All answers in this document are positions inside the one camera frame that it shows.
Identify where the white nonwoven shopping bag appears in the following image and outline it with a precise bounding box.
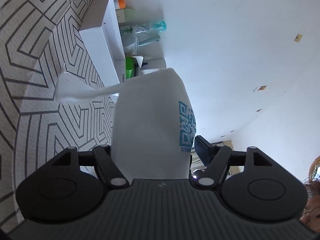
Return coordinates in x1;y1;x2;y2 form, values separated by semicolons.
54;68;196;181

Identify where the green plastic case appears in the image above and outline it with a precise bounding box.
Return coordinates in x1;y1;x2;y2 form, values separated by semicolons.
125;56;139;79

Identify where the green white small container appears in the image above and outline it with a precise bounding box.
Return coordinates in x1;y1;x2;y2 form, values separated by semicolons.
116;8;136;23

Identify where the teal spray bottle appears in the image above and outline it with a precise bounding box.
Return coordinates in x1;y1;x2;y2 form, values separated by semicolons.
119;21;167;34

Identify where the orange lid cream jar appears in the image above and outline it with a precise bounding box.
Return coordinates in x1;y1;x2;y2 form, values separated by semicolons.
118;0;126;9

